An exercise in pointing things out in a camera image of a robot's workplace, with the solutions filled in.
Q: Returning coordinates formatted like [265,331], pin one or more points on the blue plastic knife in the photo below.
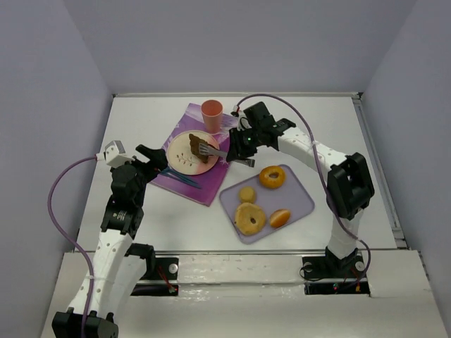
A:
[183,180]

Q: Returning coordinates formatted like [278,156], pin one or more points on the metal tongs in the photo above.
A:
[207,150]

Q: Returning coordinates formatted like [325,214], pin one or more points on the large pale bagel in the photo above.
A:
[249,218]

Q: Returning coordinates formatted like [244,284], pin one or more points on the cream and pink plate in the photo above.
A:
[180,157]

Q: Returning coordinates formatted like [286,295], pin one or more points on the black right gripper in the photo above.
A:
[234,146]

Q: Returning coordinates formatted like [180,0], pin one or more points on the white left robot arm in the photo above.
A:
[118,262]

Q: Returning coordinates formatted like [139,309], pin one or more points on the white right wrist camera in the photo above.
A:
[242,121]

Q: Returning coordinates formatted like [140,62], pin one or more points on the blue plastic fork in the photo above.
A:
[174,172]

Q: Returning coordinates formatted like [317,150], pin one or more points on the small round yellow bun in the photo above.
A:
[247,195]

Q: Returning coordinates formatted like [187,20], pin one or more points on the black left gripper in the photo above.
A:
[149,160]

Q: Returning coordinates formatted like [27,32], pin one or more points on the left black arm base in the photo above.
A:
[162,281]

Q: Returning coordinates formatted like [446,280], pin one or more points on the brown chocolate croissant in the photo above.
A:
[194,146]

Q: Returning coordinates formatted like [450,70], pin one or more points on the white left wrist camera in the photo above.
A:
[114,155]

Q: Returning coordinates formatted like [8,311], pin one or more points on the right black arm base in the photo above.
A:
[324,279]

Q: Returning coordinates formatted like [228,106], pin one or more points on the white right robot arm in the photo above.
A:
[345,178]

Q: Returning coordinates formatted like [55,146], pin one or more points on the orange glazed donut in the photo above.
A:
[272,177]

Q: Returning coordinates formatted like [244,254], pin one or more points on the pink plastic cup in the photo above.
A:
[212,112]

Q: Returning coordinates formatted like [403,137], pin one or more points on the orange glazed bun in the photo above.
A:
[279,218]

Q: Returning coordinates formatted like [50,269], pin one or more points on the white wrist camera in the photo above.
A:
[242,121]
[114,155]

